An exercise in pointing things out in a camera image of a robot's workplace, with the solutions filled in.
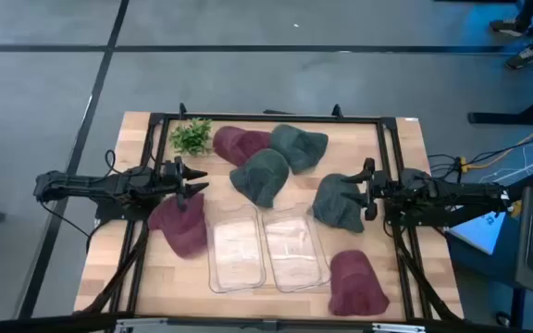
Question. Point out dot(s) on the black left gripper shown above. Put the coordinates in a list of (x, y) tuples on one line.
[(181, 185)]

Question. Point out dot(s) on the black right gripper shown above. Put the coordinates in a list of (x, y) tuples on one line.
[(372, 194)]

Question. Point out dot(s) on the dark green cap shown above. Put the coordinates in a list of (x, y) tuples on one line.
[(336, 203), (262, 178), (301, 145)]

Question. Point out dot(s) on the maroon cap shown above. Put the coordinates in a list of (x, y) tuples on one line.
[(183, 231), (354, 284), (239, 143)]

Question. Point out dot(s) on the clear plastic bin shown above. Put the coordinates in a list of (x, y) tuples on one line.
[(294, 250), (236, 250)]

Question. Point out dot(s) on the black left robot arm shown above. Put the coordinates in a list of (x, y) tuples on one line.
[(109, 185)]

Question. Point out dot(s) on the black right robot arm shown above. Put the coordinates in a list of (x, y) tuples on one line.
[(456, 194)]

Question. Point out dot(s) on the small green plant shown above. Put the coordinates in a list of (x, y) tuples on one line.
[(192, 136)]

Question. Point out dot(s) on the blue and white sheet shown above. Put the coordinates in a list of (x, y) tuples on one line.
[(479, 231)]

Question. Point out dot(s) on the blue table leg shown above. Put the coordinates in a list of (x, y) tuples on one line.
[(518, 307)]

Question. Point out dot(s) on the person's shoe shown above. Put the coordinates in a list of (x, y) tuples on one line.
[(523, 57), (509, 27)]

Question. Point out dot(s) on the person's leg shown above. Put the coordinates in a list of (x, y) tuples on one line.
[(530, 9)]

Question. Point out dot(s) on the black aluminium table frame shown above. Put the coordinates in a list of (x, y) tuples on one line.
[(271, 118)]

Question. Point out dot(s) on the silver metal rail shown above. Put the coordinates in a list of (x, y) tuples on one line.
[(146, 323)]

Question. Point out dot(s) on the black desk frame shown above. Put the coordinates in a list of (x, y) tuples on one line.
[(502, 118)]

